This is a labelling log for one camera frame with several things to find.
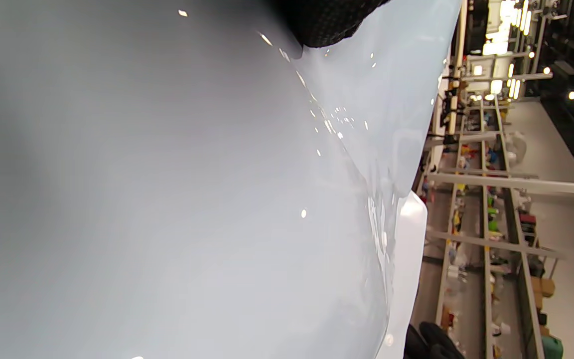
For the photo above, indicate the person's right hand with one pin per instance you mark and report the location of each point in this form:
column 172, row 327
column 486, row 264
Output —
column 431, row 344

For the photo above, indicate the white metal shelving rack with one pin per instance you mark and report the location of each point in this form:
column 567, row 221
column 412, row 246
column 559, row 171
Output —
column 516, row 185

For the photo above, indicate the white paper sheet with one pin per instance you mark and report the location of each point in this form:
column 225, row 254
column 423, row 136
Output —
column 411, row 239

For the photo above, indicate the blue plastic snap folder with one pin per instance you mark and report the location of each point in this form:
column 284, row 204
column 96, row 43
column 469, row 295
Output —
column 167, row 199

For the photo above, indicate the person's left hand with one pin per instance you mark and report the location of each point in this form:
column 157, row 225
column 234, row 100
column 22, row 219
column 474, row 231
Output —
column 327, row 22

